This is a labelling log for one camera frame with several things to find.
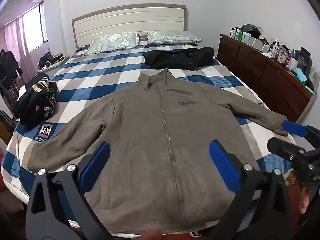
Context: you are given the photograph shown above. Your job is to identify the cream bed headboard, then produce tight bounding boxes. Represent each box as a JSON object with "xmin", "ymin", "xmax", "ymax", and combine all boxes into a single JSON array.
[{"xmin": 72, "ymin": 4, "xmax": 188, "ymax": 49}]

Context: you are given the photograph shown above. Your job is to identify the clutter of bottles and boxes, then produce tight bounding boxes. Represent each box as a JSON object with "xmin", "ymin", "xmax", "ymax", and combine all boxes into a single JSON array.
[{"xmin": 229, "ymin": 26, "xmax": 320, "ymax": 93}]

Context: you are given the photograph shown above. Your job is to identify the silver patterned pillow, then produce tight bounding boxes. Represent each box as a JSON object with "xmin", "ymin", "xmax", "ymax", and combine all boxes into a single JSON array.
[
  {"xmin": 147, "ymin": 30, "xmax": 202, "ymax": 45},
  {"xmin": 86, "ymin": 32, "xmax": 140, "ymax": 55}
]

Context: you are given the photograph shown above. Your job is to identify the white nightstand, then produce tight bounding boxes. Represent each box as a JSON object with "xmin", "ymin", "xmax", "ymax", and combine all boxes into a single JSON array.
[{"xmin": 37, "ymin": 54, "xmax": 70, "ymax": 73}]

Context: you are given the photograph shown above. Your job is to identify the black patterned jacket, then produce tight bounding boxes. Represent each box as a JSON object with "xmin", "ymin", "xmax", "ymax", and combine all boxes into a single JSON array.
[{"xmin": 12, "ymin": 72, "xmax": 59, "ymax": 130}]

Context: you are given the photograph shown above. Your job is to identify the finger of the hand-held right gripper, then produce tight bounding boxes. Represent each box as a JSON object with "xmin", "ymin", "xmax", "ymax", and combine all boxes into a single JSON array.
[
  {"xmin": 282, "ymin": 120, "xmax": 320, "ymax": 140},
  {"xmin": 267, "ymin": 137, "xmax": 306, "ymax": 161}
]

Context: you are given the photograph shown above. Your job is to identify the purple curtain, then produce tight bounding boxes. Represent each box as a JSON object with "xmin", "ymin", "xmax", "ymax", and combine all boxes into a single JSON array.
[{"xmin": 0, "ymin": 17, "xmax": 38, "ymax": 75}]

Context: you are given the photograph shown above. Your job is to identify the window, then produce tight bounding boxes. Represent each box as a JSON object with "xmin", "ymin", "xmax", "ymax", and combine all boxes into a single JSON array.
[{"xmin": 22, "ymin": 4, "xmax": 48, "ymax": 53}]

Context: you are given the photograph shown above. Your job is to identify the black helmet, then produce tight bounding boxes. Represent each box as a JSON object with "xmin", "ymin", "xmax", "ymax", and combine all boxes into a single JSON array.
[{"xmin": 239, "ymin": 24, "xmax": 263, "ymax": 40}]

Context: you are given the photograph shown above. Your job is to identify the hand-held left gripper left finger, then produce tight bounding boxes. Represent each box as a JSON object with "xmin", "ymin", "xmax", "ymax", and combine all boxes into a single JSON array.
[{"xmin": 25, "ymin": 141, "xmax": 112, "ymax": 240}]

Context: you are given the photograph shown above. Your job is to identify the brown wooden dresser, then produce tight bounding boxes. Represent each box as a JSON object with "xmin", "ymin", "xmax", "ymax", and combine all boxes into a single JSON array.
[{"xmin": 216, "ymin": 33, "xmax": 317, "ymax": 123}]

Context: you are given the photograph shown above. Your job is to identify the dark items on nightstand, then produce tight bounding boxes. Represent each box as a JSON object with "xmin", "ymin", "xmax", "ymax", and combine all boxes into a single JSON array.
[{"xmin": 39, "ymin": 52, "xmax": 63, "ymax": 68}]

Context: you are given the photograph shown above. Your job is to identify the red cloth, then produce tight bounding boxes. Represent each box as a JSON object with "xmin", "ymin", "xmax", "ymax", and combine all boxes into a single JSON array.
[{"xmin": 0, "ymin": 175, "xmax": 12, "ymax": 200}]

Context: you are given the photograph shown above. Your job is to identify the person's right hand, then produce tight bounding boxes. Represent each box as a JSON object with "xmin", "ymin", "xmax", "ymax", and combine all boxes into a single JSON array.
[{"xmin": 299, "ymin": 187, "xmax": 311, "ymax": 215}]

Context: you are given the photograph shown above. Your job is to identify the grey fleece jacket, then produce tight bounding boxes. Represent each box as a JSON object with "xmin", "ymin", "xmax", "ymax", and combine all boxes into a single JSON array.
[{"xmin": 26, "ymin": 69, "xmax": 289, "ymax": 235}]

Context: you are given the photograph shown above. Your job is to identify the blue white checked blanket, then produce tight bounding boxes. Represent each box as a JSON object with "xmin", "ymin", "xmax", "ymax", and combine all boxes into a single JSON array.
[{"xmin": 0, "ymin": 42, "xmax": 298, "ymax": 230}]

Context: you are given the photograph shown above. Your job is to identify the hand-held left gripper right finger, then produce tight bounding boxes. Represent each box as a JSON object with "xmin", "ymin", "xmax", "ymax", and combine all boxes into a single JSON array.
[{"xmin": 209, "ymin": 140, "xmax": 300, "ymax": 240}]

